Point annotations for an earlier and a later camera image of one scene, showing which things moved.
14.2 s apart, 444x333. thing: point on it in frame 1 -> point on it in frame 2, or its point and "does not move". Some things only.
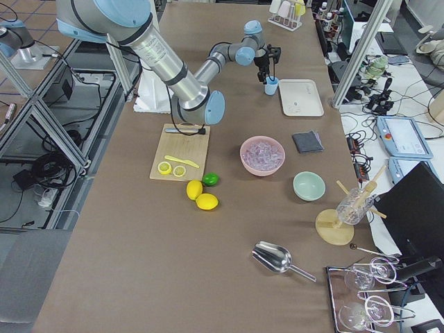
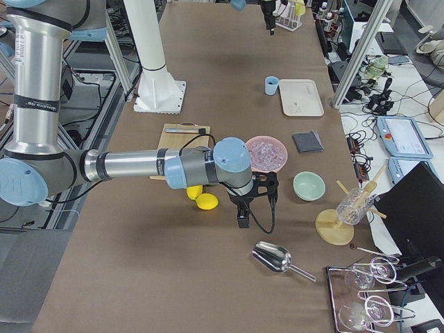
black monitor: x=412 y=212 does not move
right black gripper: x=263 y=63 -> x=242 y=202
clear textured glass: x=354 y=206 does not move
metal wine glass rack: x=357 y=309 does not move
